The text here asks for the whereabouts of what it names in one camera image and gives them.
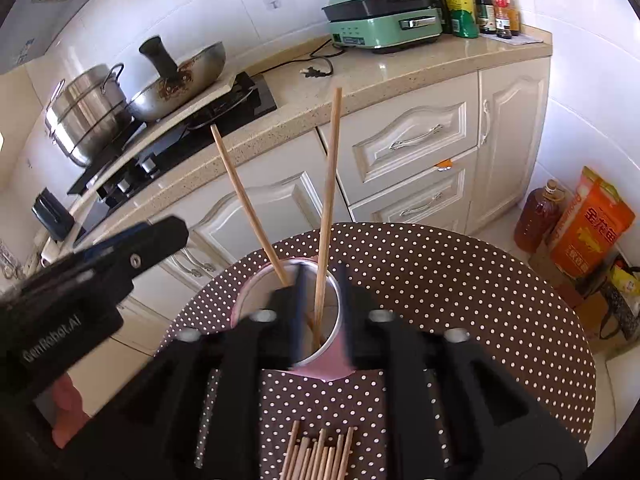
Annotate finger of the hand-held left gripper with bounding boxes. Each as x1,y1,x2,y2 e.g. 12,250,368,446
92,215,191,292
73,221,152,262

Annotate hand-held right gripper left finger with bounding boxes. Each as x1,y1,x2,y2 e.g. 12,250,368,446
65,262,311,480

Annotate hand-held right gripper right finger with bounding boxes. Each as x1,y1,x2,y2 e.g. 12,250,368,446
335,262,587,480

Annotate pink cup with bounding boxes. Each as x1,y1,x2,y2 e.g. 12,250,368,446
231,255,356,382

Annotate slender wooden chopstick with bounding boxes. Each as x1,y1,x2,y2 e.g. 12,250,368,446
210,125,291,288
311,87,344,348

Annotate pile of wooden chopsticks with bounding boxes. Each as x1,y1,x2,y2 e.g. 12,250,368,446
279,420,359,480

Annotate person's left hand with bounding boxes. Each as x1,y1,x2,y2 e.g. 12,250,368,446
50,375,94,451

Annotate black container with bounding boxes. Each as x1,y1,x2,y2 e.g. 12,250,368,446
32,187,76,241

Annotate polka dot round table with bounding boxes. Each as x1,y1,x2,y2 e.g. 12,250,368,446
160,222,598,480

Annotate stainless steel stock pot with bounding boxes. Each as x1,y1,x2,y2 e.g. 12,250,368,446
44,62,132,167

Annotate cream cabinet drawer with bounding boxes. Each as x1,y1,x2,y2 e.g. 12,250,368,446
350,102,475,183
349,152,470,233

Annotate black gas stove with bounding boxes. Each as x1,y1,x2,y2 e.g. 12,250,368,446
67,71,278,241

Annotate large cooking oil bottle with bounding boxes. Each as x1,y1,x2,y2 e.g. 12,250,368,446
514,179,566,256

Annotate range hood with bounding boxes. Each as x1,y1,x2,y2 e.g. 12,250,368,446
0,0,131,68

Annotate cardboard box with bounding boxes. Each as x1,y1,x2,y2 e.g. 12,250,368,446
530,240,621,351

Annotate cream cabinet door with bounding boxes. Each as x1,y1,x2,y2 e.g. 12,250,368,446
477,67,551,231

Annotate orange rice bag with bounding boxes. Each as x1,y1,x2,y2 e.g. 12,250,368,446
550,166,637,278

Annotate black and yellow bag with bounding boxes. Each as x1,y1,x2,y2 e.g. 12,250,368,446
597,255,640,342

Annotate green electric cooker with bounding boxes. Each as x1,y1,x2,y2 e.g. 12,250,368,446
321,0,446,55

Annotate green and yellow bottle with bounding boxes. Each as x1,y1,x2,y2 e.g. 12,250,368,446
441,0,480,39

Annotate red label sauce bottle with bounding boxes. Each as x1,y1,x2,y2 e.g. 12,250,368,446
489,0,514,40

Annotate steel wok with black handle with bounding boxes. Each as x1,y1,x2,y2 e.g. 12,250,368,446
125,35,227,122

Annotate black power cord with plug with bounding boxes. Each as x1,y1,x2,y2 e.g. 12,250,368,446
245,40,346,80

